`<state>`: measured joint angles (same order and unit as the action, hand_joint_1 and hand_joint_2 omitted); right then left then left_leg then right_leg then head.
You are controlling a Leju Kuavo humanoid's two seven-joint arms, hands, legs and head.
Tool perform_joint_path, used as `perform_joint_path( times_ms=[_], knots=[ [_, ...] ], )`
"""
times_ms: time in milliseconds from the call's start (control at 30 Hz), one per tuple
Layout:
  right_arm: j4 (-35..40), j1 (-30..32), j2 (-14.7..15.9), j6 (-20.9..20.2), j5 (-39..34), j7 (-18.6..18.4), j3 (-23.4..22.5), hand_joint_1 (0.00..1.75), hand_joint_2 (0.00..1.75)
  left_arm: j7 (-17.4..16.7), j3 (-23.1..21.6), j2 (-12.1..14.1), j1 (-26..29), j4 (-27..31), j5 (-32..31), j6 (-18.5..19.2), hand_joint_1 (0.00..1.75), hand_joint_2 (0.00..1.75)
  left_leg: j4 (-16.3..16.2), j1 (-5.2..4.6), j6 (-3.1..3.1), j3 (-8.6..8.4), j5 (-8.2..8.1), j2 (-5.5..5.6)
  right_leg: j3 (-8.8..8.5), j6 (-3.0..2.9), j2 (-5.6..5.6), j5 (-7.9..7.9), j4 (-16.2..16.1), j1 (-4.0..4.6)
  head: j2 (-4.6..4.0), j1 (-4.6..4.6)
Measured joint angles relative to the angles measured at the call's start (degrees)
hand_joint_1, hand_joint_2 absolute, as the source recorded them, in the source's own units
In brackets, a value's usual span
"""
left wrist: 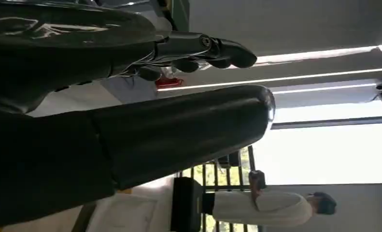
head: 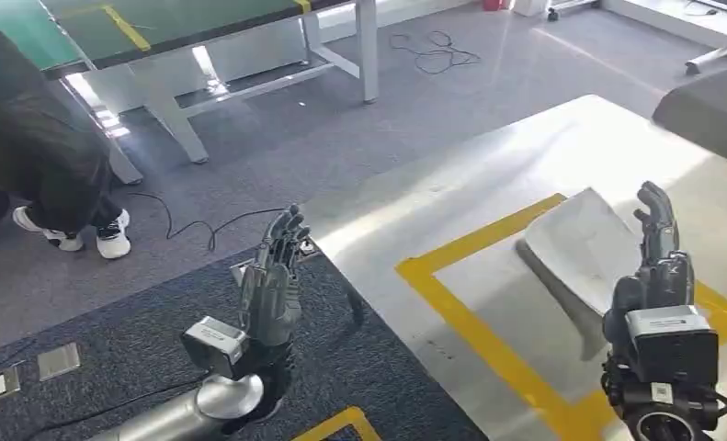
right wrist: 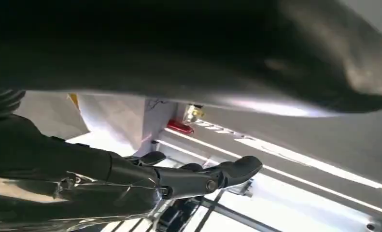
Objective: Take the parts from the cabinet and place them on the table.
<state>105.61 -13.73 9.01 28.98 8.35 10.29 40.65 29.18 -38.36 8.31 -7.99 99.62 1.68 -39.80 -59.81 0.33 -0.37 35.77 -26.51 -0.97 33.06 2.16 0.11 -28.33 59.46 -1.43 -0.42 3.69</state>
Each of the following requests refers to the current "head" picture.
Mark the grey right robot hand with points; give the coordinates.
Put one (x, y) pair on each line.
(661, 274)

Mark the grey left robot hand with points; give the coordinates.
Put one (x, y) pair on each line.
(272, 298)

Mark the pale curved sheet part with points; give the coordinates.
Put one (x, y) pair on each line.
(582, 249)

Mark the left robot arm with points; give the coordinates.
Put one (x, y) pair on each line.
(186, 414)

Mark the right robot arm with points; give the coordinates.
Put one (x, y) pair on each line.
(667, 420)

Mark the yellow floor tape corner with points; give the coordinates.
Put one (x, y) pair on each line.
(338, 423)

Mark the dark carpet mat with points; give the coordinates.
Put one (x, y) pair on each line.
(125, 304)

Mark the black box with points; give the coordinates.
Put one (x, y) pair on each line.
(710, 115)

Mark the white table with green mat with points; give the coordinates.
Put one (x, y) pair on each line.
(247, 79)

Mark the bare steel bench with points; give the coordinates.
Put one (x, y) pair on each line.
(460, 176)

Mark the green mat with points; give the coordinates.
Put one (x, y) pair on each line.
(205, 24)

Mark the person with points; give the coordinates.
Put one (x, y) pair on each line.
(34, 134)

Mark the yellow tape strip on mat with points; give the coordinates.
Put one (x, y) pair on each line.
(125, 27)

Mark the red container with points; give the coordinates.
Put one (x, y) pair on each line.
(497, 4)

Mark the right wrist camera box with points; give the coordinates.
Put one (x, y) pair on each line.
(673, 347)

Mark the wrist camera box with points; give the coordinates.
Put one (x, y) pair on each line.
(673, 347)
(214, 347)

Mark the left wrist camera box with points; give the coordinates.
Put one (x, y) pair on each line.
(214, 347)

